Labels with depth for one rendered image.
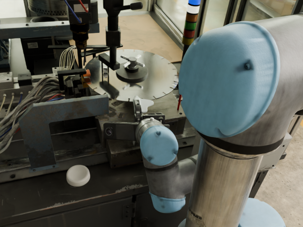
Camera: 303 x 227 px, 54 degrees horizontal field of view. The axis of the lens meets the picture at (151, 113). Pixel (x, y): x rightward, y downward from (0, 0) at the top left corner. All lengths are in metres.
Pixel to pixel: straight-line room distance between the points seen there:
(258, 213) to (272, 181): 1.44
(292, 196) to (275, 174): 0.17
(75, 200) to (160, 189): 0.34
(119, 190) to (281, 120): 0.67
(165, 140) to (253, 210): 0.24
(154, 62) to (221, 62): 0.82
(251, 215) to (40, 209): 0.56
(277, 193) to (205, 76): 1.78
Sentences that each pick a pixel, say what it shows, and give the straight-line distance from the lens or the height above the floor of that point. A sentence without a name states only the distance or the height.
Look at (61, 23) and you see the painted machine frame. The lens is 1.16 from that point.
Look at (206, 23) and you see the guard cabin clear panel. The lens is 1.49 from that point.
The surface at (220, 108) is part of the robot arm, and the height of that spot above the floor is 1.33.
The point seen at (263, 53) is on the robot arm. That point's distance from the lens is 0.30.
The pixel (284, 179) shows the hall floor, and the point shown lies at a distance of 2.18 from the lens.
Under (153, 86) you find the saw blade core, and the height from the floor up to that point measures 0.95.
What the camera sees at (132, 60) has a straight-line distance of 1.01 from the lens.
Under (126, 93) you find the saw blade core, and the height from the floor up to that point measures 0.95.
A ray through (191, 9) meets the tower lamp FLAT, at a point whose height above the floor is 1.11.
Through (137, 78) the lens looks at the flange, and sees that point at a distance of 1.00.
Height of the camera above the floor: 1.51
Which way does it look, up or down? 40 degrees down
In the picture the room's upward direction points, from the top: 6 degrees clockwise
